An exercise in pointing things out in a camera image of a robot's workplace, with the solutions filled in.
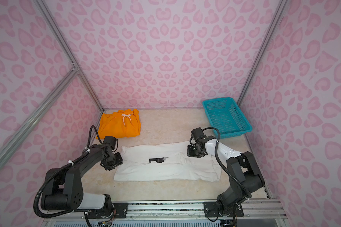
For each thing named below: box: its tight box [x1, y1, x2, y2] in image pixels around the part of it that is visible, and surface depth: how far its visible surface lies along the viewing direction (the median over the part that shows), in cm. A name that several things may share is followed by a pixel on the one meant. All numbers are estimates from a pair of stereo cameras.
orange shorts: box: [96, 108, 142, 140], surface depth 109 cm
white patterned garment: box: [113, 141, 223, 183], surface depth 90 cm
